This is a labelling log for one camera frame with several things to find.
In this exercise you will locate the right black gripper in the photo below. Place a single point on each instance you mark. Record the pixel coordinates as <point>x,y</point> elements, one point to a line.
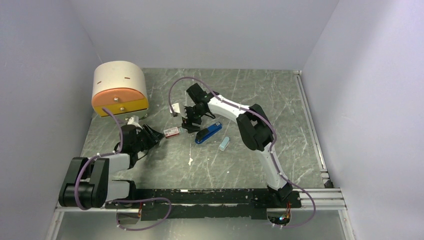
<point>186,122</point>

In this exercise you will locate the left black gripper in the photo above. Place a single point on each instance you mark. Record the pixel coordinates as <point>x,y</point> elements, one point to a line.
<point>153,137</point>

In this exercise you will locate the blue stapler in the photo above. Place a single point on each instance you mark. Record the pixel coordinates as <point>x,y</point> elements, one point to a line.
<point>206,133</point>

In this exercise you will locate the red white staple box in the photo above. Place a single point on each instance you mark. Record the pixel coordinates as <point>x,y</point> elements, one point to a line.
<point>172,132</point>

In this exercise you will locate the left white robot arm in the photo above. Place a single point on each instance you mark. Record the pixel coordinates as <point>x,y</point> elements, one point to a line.
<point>87,182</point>

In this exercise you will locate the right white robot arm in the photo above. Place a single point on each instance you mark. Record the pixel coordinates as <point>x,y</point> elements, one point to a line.
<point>254,129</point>

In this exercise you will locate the light blue eraser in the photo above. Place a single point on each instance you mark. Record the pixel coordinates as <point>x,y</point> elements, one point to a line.
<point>224,144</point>

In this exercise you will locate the beige drawer cabinet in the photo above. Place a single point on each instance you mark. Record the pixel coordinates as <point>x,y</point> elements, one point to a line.
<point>119,86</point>

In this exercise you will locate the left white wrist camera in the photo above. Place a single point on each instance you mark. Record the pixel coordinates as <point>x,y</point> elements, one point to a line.
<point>134,120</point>

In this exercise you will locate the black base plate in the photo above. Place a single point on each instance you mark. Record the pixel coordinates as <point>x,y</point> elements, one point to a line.
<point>193,214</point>

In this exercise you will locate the aluminium side rail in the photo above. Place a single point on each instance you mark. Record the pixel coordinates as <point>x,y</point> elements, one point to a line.
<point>324,174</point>

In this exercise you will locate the aluminium front rail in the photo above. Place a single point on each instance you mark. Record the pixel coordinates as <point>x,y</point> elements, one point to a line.
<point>318,198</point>

